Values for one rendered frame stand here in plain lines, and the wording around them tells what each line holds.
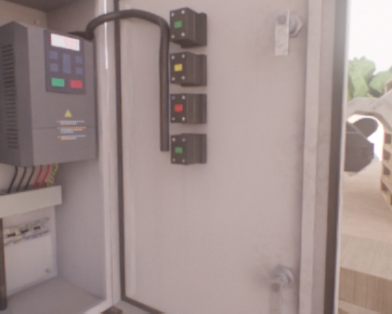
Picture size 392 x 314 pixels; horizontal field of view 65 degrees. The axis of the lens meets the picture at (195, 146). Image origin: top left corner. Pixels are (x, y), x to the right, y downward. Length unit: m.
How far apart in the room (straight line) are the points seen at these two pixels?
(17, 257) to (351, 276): 1.35
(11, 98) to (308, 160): 0.46
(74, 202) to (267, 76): 0.48
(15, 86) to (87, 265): 0.38
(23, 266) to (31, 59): 0.43
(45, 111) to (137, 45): 0.19
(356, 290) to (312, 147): 1.31
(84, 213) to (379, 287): 1.31
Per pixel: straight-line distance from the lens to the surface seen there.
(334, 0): 0.44
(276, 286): 0.44
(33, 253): 0.77
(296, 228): 0.45
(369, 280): 1.64
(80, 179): 0.68
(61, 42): 0.57
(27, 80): 0.54
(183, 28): 0.45
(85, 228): 0.70
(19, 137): 0.56
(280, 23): 0.41
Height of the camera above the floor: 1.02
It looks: 5 degrees down
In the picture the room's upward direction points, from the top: straight up
